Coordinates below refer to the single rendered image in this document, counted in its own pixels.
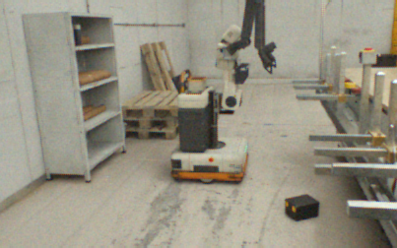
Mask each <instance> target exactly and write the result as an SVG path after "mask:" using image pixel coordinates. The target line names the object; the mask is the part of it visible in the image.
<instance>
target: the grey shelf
mask: <svg viewBox="0 0 397 248"><path fill-rule="evenodd" d="M109 18H110V19H109ZM23 20H24V24H25V34H26V38H27V47H28V52H29V56H30V65H31V70H32V79H33V92H34V97H35V101H36V111H37V115H38V124H39V129H40V137H41V142H42V147H43V156H44V161H45V170H46V175H47V181H51V180H52V178H50V173H62V174H77V175H85V177H86V183H91V173H90V171H91V169H92V168H94V167H95V166H96V165H97V164H98V163H99V162H100V161H103V160H104V159H106V158H107V157H108V156H110V155H111V154H113V153H114V152H116V150H118V149H119V148H121V147H122V149H123V151H122V152H121V153H122V154H125V153H126V148H125V140H124V133H123V117H122V109H121V94H120V87H119V80H118V65H117V57H116V41H115V34H114V19H113V15H106V14H97V13H79V12H69V11H67V12H55V13H41V14H23ZM79 21H80V23H79ZM78 23H79V24H78ZM110 24H111V27H110ZM74 25H80V26H81V28H80V30H81V36H88V37H89V38H90V40H91V42H90V43H88V44H83V45H82V46H76V45H74V44H73V43H74ZM67 36H68V40H67ZM69 36H70V37H69ZM72 36H73V37H72ZM69 39H70V40H69ZM111 39H112V42H111ZM68 42H69V46H68ZM70 44H71V45H70ZM112 46H113V50H112ZM83 50H84V53H83ZM113 53H115V54H114V57H113ZM82 58H83V59H82ZM115 59H116V60H115ZM115 61H116V62H115ZM84 62H85V65H84ZM85 68H86V72H88V71H92V70H93V71H99V70H105V71H109V72H110V73H111V77H109V78H107V79H102V80H100V81H97V82H92V83H90V84H85V85H82V86H79V74H78V72H83V71H85ZM114 68H115V72H114ZM115 75H116V76H117V77H115ZM72 77H73V79H72ZM74 77H75V78H74ZM74 79H75V80H74ZM73 82H74V85H73ZM117 83H118V84H117ZM116 91H117V93H116ZM117 98H119V100H118V101H117ZM88 99H89V101H88ZM119 103H120V104H119ZM88 104H91V105H93V106H94V107H98V106H100V105H101V104H104V105H105V107H106V110H105V111H104V112H102V113H100V114H98V115H96V116H93V117H92V118H91V119H88V120H87V121H83V109H82V107H84V106H86V105H88ZM119 105H120V106H119ZM76 109H77V113H76ZM118 114H119V116H118ZM77 115H78V119H77ZM79 116H80V117H79ZM119 119H120V123H119ZM78 121H79V124H78ZM80 123H81V124H80ZM120 127H121V131H120ZM92 129H93V131H92ZM122 134H123V135H122ZM91 137H92V138H91ZM88 138H89V139H88ZM84 172H85V174H84ZM87 178H88V179H87Z"/></svg>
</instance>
